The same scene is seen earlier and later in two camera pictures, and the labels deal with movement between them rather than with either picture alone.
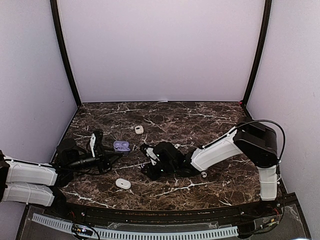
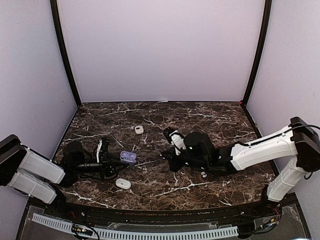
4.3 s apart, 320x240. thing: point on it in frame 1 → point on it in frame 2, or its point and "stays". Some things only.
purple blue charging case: [121, 146] → [128, 156]
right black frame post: [265, 35] stays
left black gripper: [101, 159] → [105, 166]
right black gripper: [152, 174] → [170, 151]
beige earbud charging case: [139, 129] stays
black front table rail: [161, 216] stays
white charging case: [123, 183] stays
